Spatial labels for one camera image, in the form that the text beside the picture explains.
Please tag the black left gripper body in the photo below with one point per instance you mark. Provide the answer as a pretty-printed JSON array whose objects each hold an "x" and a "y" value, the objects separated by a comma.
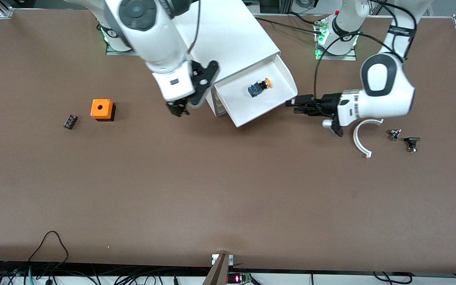
[{"x": 328, "y": 104}]

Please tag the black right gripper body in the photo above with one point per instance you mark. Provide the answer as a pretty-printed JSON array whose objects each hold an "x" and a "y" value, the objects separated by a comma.
[{"x": 179, "y": 107}]

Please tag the orange push button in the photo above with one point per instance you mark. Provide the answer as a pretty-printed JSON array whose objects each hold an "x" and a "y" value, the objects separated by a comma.
[{"x": 257, "y": 89}]

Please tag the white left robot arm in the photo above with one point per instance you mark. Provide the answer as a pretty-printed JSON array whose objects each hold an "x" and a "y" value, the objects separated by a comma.
[{"x": 382, "y": 91}]

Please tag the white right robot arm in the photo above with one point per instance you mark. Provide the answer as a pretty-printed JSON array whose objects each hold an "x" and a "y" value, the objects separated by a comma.
[{"x": 149, "y": 35}]

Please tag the white curved plastic arc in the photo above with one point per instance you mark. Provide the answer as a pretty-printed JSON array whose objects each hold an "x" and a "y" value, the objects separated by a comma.
[{"x": 357, "y": 141}]

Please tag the orange box with hole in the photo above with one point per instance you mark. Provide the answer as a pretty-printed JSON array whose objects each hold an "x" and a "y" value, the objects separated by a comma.
[{"x": 101, "y": 109}]

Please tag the small grey metal part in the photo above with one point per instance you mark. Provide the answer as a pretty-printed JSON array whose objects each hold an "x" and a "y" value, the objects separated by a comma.
[{"x": 394, "y": 135}]

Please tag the small black terminal block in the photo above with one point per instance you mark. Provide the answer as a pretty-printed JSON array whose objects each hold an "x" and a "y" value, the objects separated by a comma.
[{"x": 70, "y": 122}]

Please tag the green board with red display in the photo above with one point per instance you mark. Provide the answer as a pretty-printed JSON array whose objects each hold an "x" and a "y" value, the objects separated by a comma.
[{"x": 238, "y": 278}]

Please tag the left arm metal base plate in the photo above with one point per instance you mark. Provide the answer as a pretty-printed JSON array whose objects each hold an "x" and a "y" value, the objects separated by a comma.
[{"x": 350, "y": 56}]

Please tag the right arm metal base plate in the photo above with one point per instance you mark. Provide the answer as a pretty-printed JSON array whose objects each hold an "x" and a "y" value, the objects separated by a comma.
[{"x": 111, "y": 50}]

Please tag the small black switch part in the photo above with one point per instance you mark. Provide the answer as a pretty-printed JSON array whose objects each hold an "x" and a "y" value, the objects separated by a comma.
[{"x": 411, "y": 141}]

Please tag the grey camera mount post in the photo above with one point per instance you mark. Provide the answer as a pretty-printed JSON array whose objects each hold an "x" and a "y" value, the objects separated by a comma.
[{"x": 218, "y": 271}]

